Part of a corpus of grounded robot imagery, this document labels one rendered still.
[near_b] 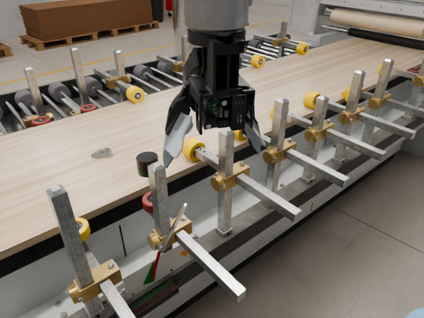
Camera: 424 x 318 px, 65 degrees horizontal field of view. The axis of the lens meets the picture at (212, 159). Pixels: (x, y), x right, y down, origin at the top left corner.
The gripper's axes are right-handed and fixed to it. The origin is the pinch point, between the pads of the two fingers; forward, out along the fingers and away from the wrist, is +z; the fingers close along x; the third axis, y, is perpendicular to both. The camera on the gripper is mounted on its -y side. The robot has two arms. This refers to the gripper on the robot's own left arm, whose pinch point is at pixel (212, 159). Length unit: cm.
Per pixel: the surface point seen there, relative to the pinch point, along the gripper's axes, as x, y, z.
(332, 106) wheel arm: 82, -84, 36
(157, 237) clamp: -9, -30, 45
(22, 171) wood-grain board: -52, -72, 42
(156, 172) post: -7.0, -29.7, 21.6
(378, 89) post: 105, -83, 30
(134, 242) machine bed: -17, -49, 65
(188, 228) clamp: 1, -33, 47
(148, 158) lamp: -8.3, -35.3, 20.4
